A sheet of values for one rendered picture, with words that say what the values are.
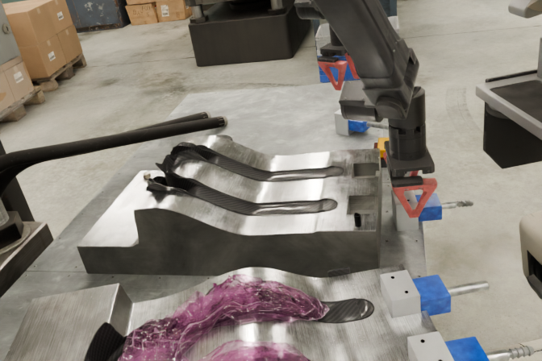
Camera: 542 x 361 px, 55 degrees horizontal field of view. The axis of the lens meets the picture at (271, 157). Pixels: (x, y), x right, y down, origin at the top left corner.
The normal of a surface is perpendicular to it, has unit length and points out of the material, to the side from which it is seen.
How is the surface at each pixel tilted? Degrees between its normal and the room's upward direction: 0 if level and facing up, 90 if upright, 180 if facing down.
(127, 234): 0
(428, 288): 0
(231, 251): 90
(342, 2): 129
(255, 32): 90
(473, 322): 0
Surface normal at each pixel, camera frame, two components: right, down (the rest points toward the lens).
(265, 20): -0.20, 0.47
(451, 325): -0.15, -0.88
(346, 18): -0.25, 0.92
